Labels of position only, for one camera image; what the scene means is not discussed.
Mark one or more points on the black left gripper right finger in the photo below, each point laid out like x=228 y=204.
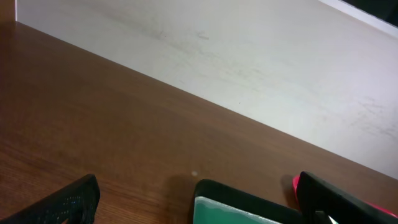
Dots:
x=321 y=202

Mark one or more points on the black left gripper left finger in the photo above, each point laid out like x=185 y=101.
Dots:
x=75 y=203

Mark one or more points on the red plastic tray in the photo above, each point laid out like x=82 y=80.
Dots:
x=295 y=182

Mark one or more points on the dark green water tray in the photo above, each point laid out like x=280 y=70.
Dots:
x=214 y=202

